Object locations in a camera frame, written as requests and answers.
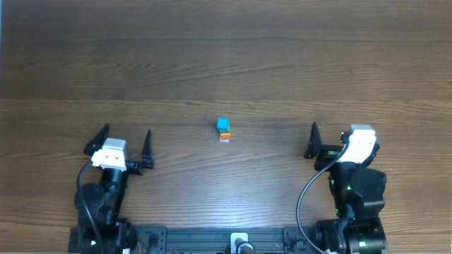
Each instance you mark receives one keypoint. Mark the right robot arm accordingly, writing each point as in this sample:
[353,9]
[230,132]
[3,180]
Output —
[360,197]

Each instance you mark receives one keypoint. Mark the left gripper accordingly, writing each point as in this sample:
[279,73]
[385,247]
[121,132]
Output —
[135,167]

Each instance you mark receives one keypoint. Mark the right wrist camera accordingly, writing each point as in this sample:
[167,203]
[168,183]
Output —
[358,144]

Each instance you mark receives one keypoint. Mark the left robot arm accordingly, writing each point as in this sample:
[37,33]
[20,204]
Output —
[106,197]

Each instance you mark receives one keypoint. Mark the mounting rail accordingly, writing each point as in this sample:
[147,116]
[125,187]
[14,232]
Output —
[212,240]

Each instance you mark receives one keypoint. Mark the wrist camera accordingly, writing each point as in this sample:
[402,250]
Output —
[110,155]
[358,144]

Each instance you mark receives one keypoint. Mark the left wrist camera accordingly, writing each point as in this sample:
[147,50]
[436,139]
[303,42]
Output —
[110,155]

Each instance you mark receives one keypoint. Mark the blue cube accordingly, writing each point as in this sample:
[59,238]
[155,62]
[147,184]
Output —
[222,123]

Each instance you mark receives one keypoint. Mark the orange cube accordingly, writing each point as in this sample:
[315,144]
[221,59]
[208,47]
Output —
[225,134]

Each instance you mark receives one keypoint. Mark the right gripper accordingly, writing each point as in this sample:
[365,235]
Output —
[326,157]

